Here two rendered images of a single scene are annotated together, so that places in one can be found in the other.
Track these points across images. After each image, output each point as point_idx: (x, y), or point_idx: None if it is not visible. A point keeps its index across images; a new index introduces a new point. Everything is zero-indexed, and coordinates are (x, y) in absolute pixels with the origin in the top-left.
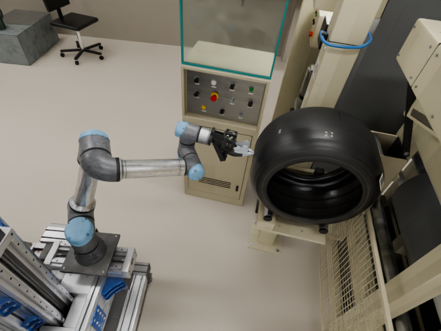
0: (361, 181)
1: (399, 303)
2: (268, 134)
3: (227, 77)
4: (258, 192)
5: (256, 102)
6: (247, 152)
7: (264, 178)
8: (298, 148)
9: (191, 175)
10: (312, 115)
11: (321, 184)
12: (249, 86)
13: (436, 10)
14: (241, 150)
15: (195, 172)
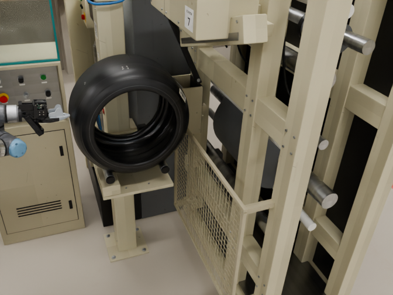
0: (167, 99)
1: (247, 196)
2: (76, 92)
3: (11, 72)
4: (89, 148)
5: (54, 89)
6: (63, 115)
7: (88, 130)
8: (106, 86)
9: (13, 150)
10: (107, 61)
11: (148, 136)
12: (39, 74)
13: None
14: (57, 115)
15: (17, 145)
